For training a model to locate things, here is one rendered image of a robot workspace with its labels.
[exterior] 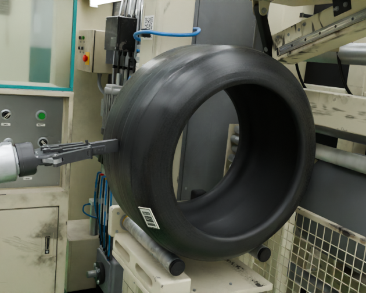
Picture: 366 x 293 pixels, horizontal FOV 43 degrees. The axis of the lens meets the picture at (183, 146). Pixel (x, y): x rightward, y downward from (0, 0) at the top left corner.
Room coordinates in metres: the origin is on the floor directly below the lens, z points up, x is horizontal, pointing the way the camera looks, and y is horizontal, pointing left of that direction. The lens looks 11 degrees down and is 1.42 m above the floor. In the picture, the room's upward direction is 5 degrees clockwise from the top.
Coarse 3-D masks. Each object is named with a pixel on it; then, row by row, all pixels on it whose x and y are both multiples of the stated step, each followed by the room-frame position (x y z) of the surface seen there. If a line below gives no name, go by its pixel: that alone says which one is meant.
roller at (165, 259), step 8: (128, 224) 1.34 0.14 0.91; (136, 224) 1.32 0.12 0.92; (136, 232) 1.29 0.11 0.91; (144, 232) 1.26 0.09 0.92; (144, 240) 1.23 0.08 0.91; (152, 240) 1.21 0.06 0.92; (152, 248) 1.18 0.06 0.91; (160, 248) 1.16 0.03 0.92; (160, 256) 1.14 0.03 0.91; (168, 256) 1.12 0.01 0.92; (176, 256) 1.11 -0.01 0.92; (168, 264) 1.09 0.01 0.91; (176, 264) 1.09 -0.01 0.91; (184, 264) 1.10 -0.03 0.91; (176, 272) 1.09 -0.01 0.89
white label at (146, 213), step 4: (140, 208) 1.04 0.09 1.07; (144, 208) 1.03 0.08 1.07; (148, 208) 1.02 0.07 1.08; (144, 212) 1.04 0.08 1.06; (148, 212) 1.02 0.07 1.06; (144, 216) 1.04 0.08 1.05; (148, 216) 1.03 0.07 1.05; (152, 216) 1.02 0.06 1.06; (148, 220) 1.04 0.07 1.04; (152, 220) 1.03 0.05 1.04; (148, 224) 1.05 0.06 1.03; (152, 224) 1.04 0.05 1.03; (156, 224) 1.03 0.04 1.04; (156, 228) 1.04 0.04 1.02
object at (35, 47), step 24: (0, 0) 1.56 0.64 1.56; (24, 0) 1.60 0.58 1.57; (48, 0) 1.64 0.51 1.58; (72, 0) 1.67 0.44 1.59; (0, 24) 1.56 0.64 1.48; (24, 24) 1.60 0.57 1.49; (48, 24) 1.64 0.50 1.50; (72, 24) 1.68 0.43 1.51; (0, 48) 1.56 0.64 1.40; (24, 48) 1.60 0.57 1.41; (48, 48) 1.64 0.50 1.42; (72, 48) 1.67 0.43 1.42; (0, 72) 1.56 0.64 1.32; (24, 72) 1.60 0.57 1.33; (48, 72) 1.64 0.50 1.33; (72, 72) 1.67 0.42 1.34
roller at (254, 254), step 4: (256, 248) 1.24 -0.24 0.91; (260, 248) 1.23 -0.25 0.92; (264, 248) 1.23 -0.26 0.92; (268, 248) 1.24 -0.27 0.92; (248, 252) 1.27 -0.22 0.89; (252, 252) 1.25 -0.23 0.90; (256, 252) 1.23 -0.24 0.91; (260, 252) 1.22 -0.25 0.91; (264, 252) 1.23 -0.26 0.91; (268, 252) 1.23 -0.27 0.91; (256, 256) 1.23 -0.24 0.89; (260, 256) 1.22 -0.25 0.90; (264, 256) 1.23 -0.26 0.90; (268, 256) 1.23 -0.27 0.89; (260, 260) 1.23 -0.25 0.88; (264, 260) 1.23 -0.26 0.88
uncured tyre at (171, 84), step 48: (192, 48) 1.21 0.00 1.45; (240, 48) 1.16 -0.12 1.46; (144, 96) 1.08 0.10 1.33; (192, 96) 1.06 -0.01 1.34; (240, 96) 1.46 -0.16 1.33; (288, 96) 1.19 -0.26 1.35; (144, 144) 1.03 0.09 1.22; (240, 144) 1.49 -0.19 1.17; (288, 144) 1.39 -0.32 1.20; (144, 192) 1.03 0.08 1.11; (240, 192) 1.45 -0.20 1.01; (288, 192) 1.23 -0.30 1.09; (192, 240) 1.08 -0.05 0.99; (240, 240) 1.14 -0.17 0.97
